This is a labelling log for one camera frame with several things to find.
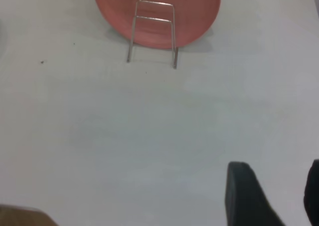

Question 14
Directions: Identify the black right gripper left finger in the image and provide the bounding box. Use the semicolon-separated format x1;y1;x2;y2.
224;161;287;226

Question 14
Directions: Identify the pink round plate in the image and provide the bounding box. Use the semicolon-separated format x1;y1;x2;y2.
93;0;222;50

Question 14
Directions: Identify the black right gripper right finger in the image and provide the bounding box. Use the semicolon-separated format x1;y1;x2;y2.
303;158;319;226

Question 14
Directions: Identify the metal wire plate rack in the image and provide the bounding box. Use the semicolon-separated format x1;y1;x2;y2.
126;0;179;70

